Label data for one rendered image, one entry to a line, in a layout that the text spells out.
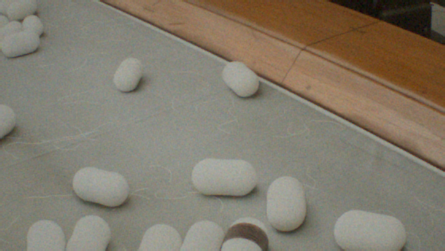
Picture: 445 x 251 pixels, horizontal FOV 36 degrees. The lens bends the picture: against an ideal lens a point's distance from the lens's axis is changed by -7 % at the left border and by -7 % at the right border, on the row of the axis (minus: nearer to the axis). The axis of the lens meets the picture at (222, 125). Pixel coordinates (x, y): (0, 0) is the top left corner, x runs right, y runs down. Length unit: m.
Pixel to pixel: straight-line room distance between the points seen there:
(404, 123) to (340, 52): 0.09
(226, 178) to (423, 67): 0.18
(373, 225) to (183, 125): 0.18
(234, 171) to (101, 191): 0.07
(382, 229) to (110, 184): 0.15
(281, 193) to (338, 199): 0.04
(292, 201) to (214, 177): 0.05
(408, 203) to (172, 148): 0.15
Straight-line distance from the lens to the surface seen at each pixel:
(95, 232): 0.36
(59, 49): 0.64
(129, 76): 0.52
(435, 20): 1.45
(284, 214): 0.36
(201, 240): 0.34
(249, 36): 0.56
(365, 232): 0.35
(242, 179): 0.39
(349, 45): 0.53
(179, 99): 0.51
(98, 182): 0.40
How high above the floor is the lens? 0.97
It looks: 28 degrees down
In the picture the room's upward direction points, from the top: 4 degrees counter-clockwise
